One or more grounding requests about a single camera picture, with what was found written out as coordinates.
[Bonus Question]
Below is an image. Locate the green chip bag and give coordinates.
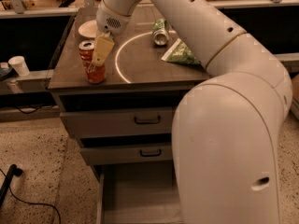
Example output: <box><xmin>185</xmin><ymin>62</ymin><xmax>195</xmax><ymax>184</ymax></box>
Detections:
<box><xmin>162</xmin><ymin>38</ymin><xmax>201</xmax><ymax>64</ymax></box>

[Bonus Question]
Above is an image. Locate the black drawer handle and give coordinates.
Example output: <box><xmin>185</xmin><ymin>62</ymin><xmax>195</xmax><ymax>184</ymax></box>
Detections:
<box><xmin>139</xmin><ymin>149</ymin><xmax>162</xmax><ymax>158</ymax></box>
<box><xmin>134</xmin><ymin>116</ymin><xmax>161</xmax><ymax>125</ymax></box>

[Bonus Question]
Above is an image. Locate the black middle drawer handle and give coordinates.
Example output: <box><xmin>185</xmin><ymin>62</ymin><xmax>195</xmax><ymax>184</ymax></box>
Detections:
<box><xmin>139</xmin><ymin>149</ymin><xmax>162</xmax><ymax>158</ymax></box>

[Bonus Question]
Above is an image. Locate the drawer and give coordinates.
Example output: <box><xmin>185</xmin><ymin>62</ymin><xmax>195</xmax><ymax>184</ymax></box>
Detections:
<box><xmin>60</xmin><ymin>107</ymin><xmax>173</xmax><ymax>138</ymax></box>
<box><xmin>80</xmin><ymin>143</ymin><xmax>172</xmax><ymax>165</ymax></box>
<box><xmin>96</xmin><ymin>161</ymin><xmax>183</xmax><ymax>224</ymax></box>

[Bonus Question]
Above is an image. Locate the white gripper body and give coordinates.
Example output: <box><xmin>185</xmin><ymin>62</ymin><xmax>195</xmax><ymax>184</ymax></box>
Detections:
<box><xmin>96</xmin><ymin>0</ymin><xmax>132</xmax><ymax>35</ymax></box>

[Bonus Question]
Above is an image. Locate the top drawer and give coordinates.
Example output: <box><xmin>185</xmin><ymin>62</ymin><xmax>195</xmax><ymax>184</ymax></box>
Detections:
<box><xmin>60</xmin><ymin>107</ymin><xmax>173</xmax><ymax>138</ymax></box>

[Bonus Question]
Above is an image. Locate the red coke can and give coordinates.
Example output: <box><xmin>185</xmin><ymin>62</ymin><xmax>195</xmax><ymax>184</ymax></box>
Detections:
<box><xmin>78</xmin><ymin>40</ymin><xmax>106</xmax><ymax>84</ymax></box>

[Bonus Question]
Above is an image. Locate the green soda can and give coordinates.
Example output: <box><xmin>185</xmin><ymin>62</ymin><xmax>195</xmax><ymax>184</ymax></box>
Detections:
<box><xmin>152</xmin><ymin>19</ymin><xmax>169</xmax><ymax>46</ymax></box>

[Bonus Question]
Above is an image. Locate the grey drawer cabinet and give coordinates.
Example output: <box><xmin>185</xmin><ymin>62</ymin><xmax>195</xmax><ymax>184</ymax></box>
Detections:
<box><xmin>47</xmin><ymin>4</ymin><xmax>213</xmax><ymax>224</ymax></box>

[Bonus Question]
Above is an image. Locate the middle drawer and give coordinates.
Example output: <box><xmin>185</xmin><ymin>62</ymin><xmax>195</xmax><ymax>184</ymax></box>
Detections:
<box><xmin>80</xmin><ymin>143</ymin><xmax>172</xmax><ymax>165</ymax></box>

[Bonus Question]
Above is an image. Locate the white bowl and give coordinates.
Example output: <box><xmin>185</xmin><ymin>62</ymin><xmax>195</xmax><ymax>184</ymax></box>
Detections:
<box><xmin>78</xmin><ymin>20</ymin><xmax>97</xmax><ymax>38</ymax></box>

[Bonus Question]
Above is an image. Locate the bottom drawer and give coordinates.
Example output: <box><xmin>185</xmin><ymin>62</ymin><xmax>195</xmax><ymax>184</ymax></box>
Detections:
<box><xmin>96</xmin><ymin>161</ymin><xmax>183</xmax><ymax>224</ymax></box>

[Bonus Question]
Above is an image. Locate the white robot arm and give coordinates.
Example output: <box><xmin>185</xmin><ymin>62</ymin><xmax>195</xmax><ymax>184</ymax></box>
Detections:
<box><xmin>96</xmin><ymin>0</ymin><xmax>292</xmax><ymax>224</ymax></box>

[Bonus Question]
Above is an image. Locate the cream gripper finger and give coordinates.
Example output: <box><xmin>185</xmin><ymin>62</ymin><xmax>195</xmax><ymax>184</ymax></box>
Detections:
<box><xmin>92</xmin><ymin>33</ymin><xmax>115</xmax><ymax>66</ymax></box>

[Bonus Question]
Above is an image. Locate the white paper cup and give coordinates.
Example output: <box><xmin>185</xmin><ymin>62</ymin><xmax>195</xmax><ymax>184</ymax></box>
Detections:
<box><xmin>8</xmin><ymin>56</ymin><xmax>30</xmax><ymax>77</ymax></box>

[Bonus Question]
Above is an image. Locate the black cable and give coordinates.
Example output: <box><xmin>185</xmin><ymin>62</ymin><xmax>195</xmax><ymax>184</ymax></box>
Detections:
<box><xmin>0</xmin><ymin>163</ymin><xmax>62</xmax><ymax>224</ymax></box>

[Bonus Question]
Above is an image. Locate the black top drawer handle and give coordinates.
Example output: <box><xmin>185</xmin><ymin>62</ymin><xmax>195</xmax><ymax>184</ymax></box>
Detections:
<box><xmin>134</xmin><ymin>116</ymin><xmax>161</xmax><ymax>125</ymax></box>

